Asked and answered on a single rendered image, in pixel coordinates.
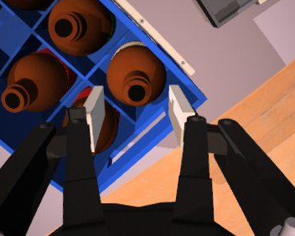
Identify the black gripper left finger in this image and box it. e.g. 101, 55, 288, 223
0, 86, 108, 236

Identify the dark blue crate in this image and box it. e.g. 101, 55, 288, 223
0, 0, 207, 194

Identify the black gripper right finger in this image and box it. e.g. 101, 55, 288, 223
168, 85, 295, 236

